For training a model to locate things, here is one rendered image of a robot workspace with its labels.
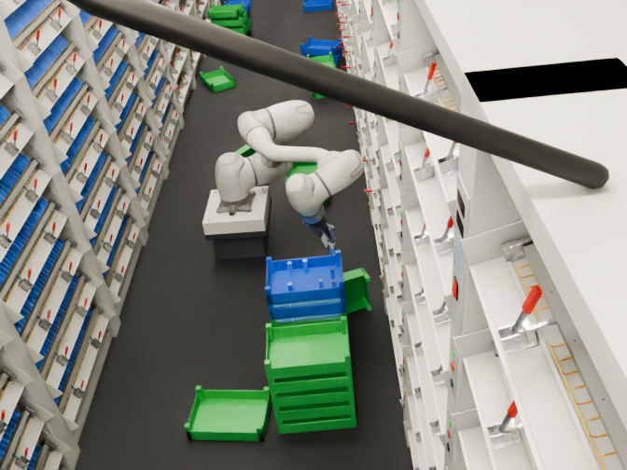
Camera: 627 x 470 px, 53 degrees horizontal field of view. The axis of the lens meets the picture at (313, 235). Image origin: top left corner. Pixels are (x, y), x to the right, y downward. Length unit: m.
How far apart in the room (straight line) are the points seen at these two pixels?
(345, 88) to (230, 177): 2.61
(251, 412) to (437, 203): 1.49
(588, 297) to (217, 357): 2.44
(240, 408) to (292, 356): 0.41
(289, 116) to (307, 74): 2.09
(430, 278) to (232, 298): 1.77
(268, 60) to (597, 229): 0.31
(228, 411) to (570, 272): 2.21
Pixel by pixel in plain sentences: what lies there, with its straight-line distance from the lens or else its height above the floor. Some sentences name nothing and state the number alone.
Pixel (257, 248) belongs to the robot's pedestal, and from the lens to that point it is 3.30.
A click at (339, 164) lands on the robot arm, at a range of 2.15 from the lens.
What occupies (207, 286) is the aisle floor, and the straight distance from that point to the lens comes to 3.23.
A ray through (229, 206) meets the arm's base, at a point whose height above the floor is 0.31.
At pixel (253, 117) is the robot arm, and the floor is 0.93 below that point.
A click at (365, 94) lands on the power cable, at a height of 1.83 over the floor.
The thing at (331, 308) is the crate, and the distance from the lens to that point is 2.47.
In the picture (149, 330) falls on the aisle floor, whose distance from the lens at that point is 3.09.
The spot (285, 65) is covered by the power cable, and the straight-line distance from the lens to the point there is 0.52.
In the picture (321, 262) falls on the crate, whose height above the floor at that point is 0.43.
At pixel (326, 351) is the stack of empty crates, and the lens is 2.35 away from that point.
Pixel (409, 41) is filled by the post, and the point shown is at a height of 1.53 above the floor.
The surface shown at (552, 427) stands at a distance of 0.74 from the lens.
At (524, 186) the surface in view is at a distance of 0.64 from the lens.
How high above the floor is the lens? 2.05
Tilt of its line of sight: 37 degrees down
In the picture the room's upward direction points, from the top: 7 degrees counter-clockwise
